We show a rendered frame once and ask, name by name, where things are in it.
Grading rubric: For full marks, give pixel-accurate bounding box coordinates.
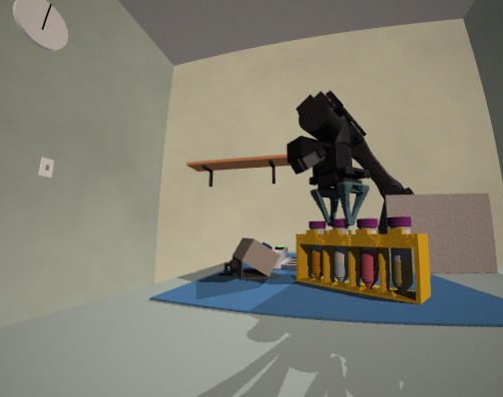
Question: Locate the grey key desk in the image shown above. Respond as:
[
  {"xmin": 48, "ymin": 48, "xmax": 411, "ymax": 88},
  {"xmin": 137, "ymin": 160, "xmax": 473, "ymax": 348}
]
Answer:
[{"xmin": 219, "ymin": 237, "xmax": 280, "ymax": 279}]

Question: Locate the blue flat mat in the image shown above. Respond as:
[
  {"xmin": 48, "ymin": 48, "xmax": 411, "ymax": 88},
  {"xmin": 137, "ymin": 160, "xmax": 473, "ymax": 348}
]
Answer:
[{"xmin": 150, "ymin": 268, "xmax": 503, "ymax": 327}]

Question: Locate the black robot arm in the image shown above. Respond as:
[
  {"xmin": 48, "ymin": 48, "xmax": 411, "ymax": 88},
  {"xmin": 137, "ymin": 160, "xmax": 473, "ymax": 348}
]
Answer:
[{"xmin": 286, "ymin": 91, "xmax": 414, "ymax": 198}]

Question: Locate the purple screw cap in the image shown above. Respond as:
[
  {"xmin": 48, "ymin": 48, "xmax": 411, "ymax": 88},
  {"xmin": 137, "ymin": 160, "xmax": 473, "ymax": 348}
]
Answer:
[
  {"xmin": 309, "ymin": 221, "xmax": 326, "ymax": 228},
  {"xmin": 387, "ymin": 216, "xmax": 411, "ymax": 226},
  {"xmin": 331, "ymin": 218, "xmax": 350, "ymax": 226},
  {"xmin": 356, "ymin": 218, "xmax": 378, "ymax": 227}
]

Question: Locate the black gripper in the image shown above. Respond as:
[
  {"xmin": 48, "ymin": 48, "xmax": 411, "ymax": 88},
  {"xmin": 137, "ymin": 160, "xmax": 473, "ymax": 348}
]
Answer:
[{"xmin": 309, "ymin": 147, "xmax": 370, "ymax": 226}]

